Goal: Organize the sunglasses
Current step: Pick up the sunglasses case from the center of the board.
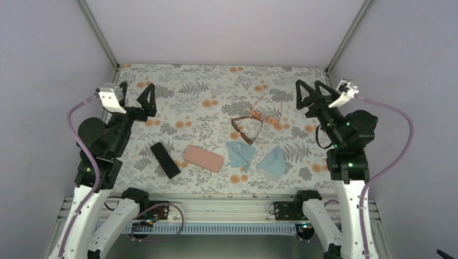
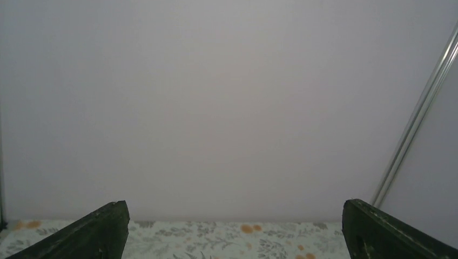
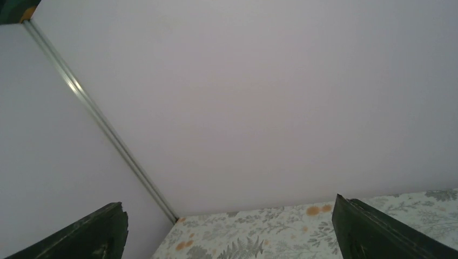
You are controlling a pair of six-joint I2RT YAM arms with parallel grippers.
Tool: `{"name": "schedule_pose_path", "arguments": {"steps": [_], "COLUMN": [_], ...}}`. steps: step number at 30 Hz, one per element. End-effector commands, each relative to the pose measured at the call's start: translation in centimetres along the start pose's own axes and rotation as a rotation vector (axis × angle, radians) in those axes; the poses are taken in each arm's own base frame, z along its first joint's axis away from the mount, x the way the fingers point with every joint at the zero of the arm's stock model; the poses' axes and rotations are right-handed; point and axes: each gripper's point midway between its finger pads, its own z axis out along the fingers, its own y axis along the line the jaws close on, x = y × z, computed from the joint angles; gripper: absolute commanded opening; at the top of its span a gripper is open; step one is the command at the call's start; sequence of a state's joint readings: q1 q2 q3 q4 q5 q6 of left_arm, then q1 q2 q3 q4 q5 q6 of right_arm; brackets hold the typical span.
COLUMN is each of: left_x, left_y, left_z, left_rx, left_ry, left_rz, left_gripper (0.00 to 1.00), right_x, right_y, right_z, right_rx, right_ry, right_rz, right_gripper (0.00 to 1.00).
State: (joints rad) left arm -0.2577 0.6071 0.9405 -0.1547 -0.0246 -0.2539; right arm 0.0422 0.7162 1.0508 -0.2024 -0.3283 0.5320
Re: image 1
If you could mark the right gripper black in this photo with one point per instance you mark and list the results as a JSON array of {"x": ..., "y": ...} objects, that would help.
[{"x": 323, "y": 101}]

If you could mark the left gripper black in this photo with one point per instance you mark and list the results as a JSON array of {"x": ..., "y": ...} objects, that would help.
[{"x": 141, "y": 115}]

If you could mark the brown sunglasses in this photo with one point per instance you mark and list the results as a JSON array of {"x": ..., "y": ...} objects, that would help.
[{"x": 248, "y": 127}]

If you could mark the pink glasses case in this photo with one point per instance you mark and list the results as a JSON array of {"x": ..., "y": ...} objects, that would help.
[{"x": 203, "y": 158}]

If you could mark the light blue cleaning cloth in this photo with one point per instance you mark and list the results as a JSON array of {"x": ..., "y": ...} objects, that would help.
[{"x": 240, "y": 154}]

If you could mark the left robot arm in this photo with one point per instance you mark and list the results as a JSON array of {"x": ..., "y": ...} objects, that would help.
[{"x": 101, "y": 144}]

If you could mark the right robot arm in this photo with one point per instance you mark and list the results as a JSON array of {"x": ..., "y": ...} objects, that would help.
[{"x": 348, "y": 166}]

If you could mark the clear orange sunglasses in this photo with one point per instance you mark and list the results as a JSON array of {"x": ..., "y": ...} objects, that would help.
[{"x": 272, "y": 118}]

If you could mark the black glasses case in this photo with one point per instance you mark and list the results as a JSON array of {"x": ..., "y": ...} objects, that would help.
[{"x": 166, "y": 162}]

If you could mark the floral table mat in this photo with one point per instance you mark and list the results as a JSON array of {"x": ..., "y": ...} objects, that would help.
[{"x": 195, "y": 105}]

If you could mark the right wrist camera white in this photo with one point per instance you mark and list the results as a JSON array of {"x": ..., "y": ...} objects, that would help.
[{"x": 345, "y": 91}]

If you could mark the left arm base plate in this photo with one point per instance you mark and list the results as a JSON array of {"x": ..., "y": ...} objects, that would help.
[{"x": 160, "y": 212}]

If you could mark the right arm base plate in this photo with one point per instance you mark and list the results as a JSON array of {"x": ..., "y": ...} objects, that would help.
[{"x": 285, "y": 211}]

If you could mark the aluminium rail base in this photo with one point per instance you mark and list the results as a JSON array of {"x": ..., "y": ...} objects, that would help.
[{"x": 231, "y": 214}]

